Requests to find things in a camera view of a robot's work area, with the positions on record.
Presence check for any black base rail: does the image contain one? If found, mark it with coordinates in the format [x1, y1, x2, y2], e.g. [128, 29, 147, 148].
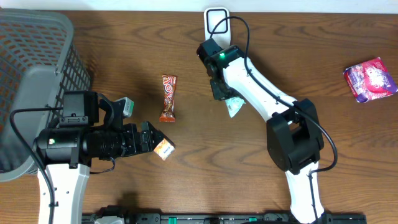
[82, 205, 368, 224]

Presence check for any grey plastic mesh basket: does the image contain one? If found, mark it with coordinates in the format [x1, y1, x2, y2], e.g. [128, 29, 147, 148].
[1, 9, 92, 182]

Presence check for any white barcode scanner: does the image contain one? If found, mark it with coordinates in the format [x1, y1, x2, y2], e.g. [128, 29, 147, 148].
[204, 7, 231, 49]

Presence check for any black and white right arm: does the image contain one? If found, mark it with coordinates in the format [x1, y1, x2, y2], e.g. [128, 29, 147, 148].
[197, 39, 325, 223]

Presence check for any teal snack packet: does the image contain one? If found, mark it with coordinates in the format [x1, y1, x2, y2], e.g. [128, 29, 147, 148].
[224, 96, 246, 118]

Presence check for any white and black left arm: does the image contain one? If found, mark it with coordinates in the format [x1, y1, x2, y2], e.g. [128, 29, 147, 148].
[34, 91, 175, 223]

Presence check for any small orange snack packet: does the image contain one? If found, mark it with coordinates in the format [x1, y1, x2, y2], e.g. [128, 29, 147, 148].
[154, 139, 175, 161]

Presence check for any orange brown candy bar wrapper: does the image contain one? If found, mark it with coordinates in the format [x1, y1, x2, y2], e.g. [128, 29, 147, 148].
[159, 75, 177, 123]

